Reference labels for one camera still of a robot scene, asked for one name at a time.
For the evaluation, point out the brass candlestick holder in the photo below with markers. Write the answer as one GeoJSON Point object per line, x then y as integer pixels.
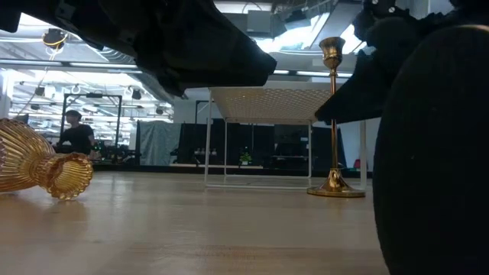
{"type": "Point", "coordinates": [439, 153]}
{"type": "Point", "coordinates": [335, 153]}

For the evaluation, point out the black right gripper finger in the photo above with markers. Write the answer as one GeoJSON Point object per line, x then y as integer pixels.
{"type": "Point", "coordinates": [363, 95]}

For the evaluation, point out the amber ribbed goblet candleholder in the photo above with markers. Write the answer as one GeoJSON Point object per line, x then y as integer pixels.
{"type": "Point", "coordinates": [23, 160]}

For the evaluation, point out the white perforated metal shelf rack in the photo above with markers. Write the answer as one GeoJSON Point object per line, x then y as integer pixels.
{"type": "Point", "coordinates": [267, 105]}

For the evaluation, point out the black metal gantry frame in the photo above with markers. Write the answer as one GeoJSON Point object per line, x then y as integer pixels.
{"type": "Point", "coordinates": [93, 95]}

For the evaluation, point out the person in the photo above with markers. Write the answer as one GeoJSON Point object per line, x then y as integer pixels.
{"type": "Point", "coordinates": [78, 137]}

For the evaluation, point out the black partition screen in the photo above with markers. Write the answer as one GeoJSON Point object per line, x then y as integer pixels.
{"type": "Point", "coordinates": [267, 141]}

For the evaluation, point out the tiny green potted plant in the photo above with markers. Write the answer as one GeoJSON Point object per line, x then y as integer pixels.
{"type": "Point", "coordinates": [245, 157]}

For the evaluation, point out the grey ceiling box unit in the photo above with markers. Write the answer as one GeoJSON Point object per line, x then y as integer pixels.
{"type": "Point", "coordinates": [261, 21]}

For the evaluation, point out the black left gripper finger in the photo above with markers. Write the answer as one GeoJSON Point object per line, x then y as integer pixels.
{"type": "Point", "coordinates": [198, 49]}
{"type": "Point", "coordinates": [168, 87]}

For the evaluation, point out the black aluminium table frame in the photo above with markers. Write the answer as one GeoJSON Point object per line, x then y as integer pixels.
{"type": "Point", "coordinates": [114, 168]}

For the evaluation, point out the long linear light fixture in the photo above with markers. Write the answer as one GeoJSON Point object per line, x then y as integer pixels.
{"type": "Point", "coordinates": [95, 65]}

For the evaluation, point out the black ceiling spotlight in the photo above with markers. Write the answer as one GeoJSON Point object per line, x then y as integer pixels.
{"type": "Point", "coordinates": [136, 94]}

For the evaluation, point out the small red object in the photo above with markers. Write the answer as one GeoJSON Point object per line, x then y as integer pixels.
{"type": "Point", "coordinates": [357, 164]}

